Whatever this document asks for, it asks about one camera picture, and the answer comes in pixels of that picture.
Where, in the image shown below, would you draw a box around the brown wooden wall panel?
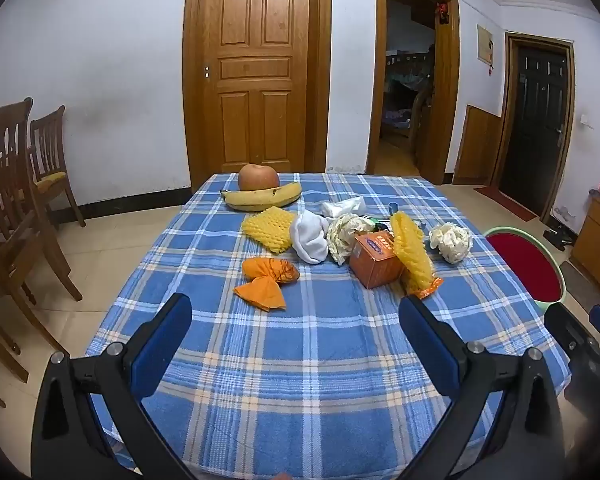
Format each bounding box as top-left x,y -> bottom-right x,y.
452,105 -> 503,186

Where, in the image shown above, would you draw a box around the blue plaid tablecloth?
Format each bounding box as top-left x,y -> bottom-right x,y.
82,172 -> 573,480

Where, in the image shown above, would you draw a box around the black door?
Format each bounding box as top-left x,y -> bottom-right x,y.
500,40 -> 568,216

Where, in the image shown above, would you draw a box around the brown wooden door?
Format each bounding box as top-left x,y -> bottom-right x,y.
200,0 -> 313,173

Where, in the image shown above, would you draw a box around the grey floor mat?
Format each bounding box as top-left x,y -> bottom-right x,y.
560,260 -> 600,311

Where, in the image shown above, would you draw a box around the white cloth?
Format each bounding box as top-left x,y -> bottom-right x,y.
289,210 -> 331,264

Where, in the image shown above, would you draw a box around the square yellow foam net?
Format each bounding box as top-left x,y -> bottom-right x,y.
241,206 -> 299,256

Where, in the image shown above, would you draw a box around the wooden cabinet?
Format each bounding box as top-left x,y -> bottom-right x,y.
570,195 -> 600,293

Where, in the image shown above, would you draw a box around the orange cardboard box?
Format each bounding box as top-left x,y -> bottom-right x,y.
349,231 -> 406,289

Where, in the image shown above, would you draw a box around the red apple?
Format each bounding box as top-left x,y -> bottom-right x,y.
238,163 -> 281,192

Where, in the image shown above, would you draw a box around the open doorway wooden frame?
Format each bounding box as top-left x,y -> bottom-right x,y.
365,0 -> 461,186

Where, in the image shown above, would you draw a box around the bunk bed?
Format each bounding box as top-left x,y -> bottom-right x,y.
384,50 -> 436,126

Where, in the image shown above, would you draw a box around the white plastic bag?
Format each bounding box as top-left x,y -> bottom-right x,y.
320,196 -> 367,218

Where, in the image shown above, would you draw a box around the long yellow foam net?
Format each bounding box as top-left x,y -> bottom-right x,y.
390,210 -> 440,298

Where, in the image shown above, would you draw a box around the wooden door frame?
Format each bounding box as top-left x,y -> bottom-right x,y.
182,0 -> 331,196

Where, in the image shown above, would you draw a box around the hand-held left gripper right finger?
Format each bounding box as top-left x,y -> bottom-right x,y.
395,295 -> 566,480

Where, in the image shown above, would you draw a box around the orange wrapper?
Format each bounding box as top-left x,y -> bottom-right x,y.
233,256 -> 301,311

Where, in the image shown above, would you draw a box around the wall electric box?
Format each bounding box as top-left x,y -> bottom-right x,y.
476,23 -> 495,67

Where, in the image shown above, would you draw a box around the red doormat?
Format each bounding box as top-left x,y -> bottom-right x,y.
474,186 -> 537,222

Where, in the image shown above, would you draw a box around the large wooden chair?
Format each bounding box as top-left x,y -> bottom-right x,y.
0,97 -> 83,381

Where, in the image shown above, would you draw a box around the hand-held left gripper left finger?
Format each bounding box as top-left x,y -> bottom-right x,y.
30,292 -> 201,480

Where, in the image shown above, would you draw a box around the yellow banana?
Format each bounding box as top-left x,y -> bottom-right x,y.
219,181 -> 302,212

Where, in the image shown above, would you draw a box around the black shoes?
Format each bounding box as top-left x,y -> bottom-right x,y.
543,222 -> 576,251

